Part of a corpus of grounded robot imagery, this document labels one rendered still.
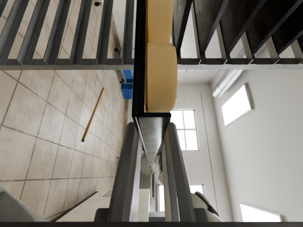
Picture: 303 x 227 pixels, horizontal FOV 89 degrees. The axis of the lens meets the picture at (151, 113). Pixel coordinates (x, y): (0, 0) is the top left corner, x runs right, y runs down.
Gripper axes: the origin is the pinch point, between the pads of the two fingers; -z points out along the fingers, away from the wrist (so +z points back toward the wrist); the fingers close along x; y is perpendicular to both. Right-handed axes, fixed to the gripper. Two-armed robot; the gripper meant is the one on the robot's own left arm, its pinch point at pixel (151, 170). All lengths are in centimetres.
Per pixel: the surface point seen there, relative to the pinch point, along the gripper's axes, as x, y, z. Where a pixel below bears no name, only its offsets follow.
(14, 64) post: -49, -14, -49
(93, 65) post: -21, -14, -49
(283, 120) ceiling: 213, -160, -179
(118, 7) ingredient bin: -50, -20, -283
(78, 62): -26, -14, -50
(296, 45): 53, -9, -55
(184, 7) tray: 8.2, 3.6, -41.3
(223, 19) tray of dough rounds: 26, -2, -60
